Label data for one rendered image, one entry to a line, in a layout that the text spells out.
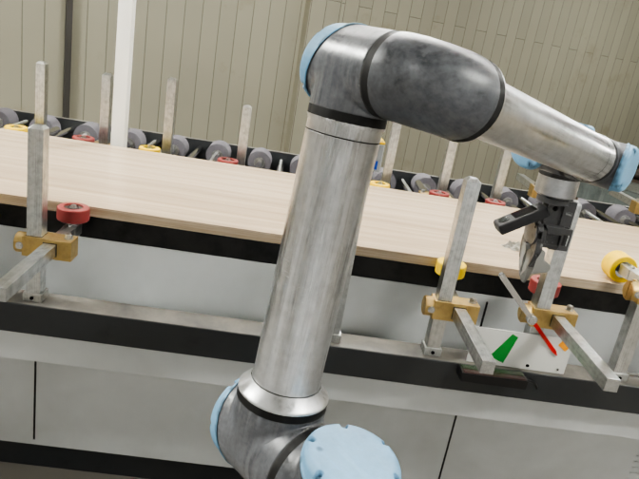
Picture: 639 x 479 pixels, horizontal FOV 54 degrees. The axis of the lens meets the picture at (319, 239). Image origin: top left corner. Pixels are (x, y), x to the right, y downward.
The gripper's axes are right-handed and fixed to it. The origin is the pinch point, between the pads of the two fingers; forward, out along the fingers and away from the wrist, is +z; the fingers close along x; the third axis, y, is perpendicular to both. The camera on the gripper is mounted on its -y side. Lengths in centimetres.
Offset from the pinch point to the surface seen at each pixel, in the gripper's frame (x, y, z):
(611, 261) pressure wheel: 27.0, 35.9, 1.3
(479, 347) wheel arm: -14.7, -10.9, 12.4
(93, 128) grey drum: 153, -147, 13
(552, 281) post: 6.1, 10.8, 2.3
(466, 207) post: 6.1, -14.8, -12.9
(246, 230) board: 25, -66, 7
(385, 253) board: 24.8, -27.9, 7.7
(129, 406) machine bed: 28, -94, 69
